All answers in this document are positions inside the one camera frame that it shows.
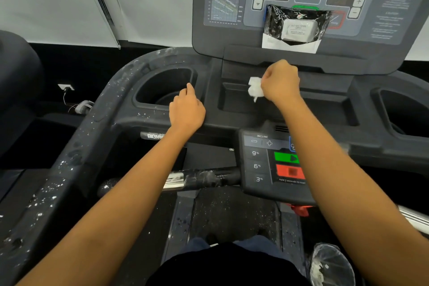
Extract person's left hand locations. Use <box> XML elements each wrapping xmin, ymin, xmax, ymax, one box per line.
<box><xmin>169</xmin><ymin>83</ymin><xmax>206</xmax><ymax>139</ymax></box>

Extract person's right hand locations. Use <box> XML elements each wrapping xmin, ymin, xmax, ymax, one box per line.
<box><xmin>260</xmin><ymin>59</ymin><xmax>302</xmax><ymax>106</ymax></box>

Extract white wipe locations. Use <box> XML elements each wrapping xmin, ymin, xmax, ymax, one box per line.
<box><xmin>248</xmin><ymin>77</ymin><xmax>265</xmax><ymax>103</ymax></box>

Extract person's left forearm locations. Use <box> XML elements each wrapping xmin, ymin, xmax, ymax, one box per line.
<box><xmin>15</xmin><ymin>126</ymin><xmax>196</xmax><ymax>286</ymax></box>

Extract person's right forearm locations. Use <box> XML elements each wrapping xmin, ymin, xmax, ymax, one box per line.
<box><xmin>275</xmin><ymin>95</ymin><xmax>429</xmax><ymax>286</ymax></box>

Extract white paper sheet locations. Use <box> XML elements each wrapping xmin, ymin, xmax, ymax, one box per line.
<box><xmin>261</xmin><ymin>32</ymin><xmax>322</xmax><ymax>55</ymax></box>

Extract white wipes pack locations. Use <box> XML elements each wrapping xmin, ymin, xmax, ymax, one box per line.
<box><xmin>280</xmin><ymin>20</ymin><xmax>319</xmax><ymax>42</ymax></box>

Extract clear plastic bag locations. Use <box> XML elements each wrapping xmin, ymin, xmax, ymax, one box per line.
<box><xmin>263</xmin><ymin>4</ymin><xmax>332</xmax><ymax>44</ymax></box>

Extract grey treadmill display console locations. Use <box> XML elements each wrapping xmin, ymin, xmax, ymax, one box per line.
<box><xmin>192</xmin><ymin>0</ymin><xmax>429</xmax><ymax>75</ymax></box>

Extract black treadmill control pad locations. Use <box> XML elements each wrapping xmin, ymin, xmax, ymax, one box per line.
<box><xmin>238</xmin><ymin>121</ymin><xmax>318</xmax><ymax>206</ymax></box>

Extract white window blind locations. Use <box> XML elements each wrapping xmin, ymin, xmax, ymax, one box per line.
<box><xmin>0</xmin><ymin>0</ymin><xmax>121</xmax><ymax>50</ymax></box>
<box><xmin>86</xmin><ymin>0</ymin><xmax>195</xmax><ymax>48</ymax></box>

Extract black treadmill belt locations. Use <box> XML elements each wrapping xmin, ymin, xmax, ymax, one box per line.
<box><xmin>161</xmin><ymin>187</ymin><xmax>306</xmax><ymax>277</ymax></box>

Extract red safety clip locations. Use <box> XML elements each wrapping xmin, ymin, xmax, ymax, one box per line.
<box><xmin>290</xmin><ymin>203</ymin><xmax>314</xmax><ymax>218</ymax></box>

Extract blue jeans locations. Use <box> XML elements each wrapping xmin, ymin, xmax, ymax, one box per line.
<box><xmin>185</xmin><ymin>235</ymin><xmax>286</xmax><ymax>257</ymax></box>

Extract black neighbouring machine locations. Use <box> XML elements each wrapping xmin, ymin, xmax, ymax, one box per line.
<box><xmin>0</xmin><ymin>30</ymin><xmax>46</xmax><ymax>160</ymax></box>

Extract black shirt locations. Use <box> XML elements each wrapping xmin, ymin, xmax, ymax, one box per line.
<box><xmin>145</xmin><ymin>242</ymin><xmax>313</xmax><ymax>286</ymax></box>

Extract bin with clear liner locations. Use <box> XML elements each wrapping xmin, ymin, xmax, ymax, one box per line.
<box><xmin>308</xmin><ymin>243</ymin><xmax>356</xmax><ymax>286</ymax></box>

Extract silver metal bar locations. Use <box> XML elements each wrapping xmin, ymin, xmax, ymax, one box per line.
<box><xmin>397</xmin><ymin>204</ymin><xmax>429</xmax><ymax>235</ymax></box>

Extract black and silver handlebar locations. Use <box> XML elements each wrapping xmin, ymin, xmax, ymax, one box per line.
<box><xmin>97</xmin><ymin>167</ymin><xmax>242</xmax><ymax>199</ymax></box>

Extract white power adapter with cable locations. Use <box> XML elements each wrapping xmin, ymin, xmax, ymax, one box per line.
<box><xmin>63</xmin><ymin>89</ymin><xmax>95</xmax><ymax>115</ymax></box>

